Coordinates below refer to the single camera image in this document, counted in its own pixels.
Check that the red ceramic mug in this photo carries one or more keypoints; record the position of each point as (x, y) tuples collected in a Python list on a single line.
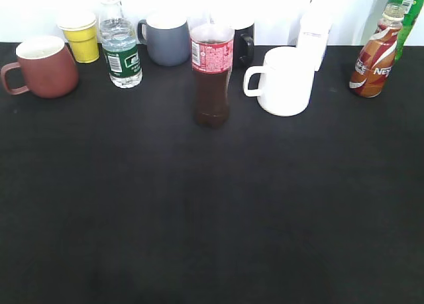
[(47, 66)]

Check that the brown Nescafe coffee bottle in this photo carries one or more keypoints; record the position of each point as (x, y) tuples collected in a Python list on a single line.
[(376, 58)]

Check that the white ceramic mug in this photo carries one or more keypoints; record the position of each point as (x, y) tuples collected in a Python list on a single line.
[(283, 83)]

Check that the black mug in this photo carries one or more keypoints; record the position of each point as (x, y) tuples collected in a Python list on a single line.
[(243, 49)]

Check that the grey blue mug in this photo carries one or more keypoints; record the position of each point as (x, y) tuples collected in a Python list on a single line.
[(166, 37)]

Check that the green sprite bottle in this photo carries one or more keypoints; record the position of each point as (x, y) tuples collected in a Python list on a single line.
[(412, 9)]

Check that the cola bottle red label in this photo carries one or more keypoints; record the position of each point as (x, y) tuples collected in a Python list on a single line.
[(212, 45)]

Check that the clear water bottle green label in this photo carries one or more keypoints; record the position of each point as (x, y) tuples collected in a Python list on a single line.
[(119, 45)]

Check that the white milk carton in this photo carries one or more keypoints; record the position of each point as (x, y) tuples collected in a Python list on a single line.
[(315, 26)]

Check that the yellow paper cup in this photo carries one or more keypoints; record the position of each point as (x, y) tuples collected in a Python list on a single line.
[(80, 31)]

